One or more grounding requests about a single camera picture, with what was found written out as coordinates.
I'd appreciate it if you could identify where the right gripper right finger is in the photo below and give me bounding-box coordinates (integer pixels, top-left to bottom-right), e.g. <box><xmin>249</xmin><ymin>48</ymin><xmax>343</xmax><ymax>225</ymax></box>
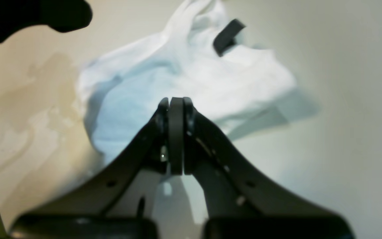
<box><xmin>168</xmin><ymin>97</ymin><xmax>355</xmax><ymax>239</ymax></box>

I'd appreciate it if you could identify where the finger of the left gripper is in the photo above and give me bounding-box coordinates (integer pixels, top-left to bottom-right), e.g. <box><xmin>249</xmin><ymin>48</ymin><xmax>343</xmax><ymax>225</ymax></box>
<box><xmin>0</xmin><ymin>0</ymin><xmax>93</xmax><ymax>44</ymax></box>

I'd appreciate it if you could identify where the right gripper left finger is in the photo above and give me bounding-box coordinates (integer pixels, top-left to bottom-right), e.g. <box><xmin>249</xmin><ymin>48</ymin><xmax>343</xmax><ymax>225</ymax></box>
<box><xmin>9</xmin><ymin>98</ymin><xmax>169</xmax><ymax>239</ymax></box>

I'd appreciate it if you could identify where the white t-shirt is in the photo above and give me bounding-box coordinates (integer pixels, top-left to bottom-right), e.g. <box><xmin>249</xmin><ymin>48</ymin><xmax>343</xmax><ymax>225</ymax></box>
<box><xmin>77</xmin><ymin>0</ymin><xmax>299</xmax><ymax>166</ymax></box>

